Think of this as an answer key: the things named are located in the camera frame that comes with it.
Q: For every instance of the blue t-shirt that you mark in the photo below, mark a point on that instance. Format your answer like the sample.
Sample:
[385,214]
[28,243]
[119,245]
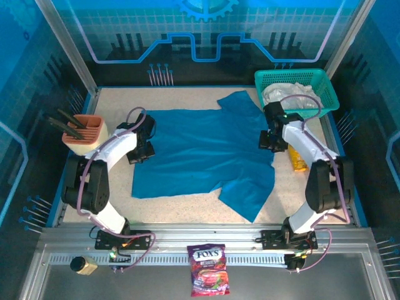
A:
[203,150]

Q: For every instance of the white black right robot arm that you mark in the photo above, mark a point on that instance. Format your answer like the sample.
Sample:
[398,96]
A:
[325,184]

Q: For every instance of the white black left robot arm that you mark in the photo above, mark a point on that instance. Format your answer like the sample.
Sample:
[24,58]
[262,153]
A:
[93,187]

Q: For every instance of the yellow snack bag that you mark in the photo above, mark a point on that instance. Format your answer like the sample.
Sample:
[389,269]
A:
[297,159]

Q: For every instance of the white t-shirt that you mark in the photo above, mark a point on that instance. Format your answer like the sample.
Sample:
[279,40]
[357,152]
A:
[275,92]

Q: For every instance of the terracotta cream utensil holder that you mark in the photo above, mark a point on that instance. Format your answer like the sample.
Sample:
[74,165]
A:
[84,137]

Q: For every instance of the black utensil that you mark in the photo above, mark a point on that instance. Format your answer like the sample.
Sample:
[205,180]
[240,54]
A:
[61,125]
[71,118]

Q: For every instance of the teal plastic basket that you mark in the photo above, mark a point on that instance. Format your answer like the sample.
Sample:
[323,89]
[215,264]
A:
[318,75]

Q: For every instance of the purple Fox's candy bag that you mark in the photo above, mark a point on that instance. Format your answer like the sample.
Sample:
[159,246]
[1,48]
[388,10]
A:
[208,272]

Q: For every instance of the black gold small jar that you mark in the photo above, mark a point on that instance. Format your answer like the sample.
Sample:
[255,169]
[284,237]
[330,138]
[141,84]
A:
[82,265]

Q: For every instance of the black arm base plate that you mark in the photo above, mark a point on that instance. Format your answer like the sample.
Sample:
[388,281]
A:
[272,239]
[140,240]

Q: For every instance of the aluminium frame post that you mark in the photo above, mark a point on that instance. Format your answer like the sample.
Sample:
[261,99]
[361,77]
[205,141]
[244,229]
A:
[67,47]
[351,31]

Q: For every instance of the aluminium frame beam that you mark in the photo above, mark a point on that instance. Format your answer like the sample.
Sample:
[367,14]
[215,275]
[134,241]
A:
[203,234]

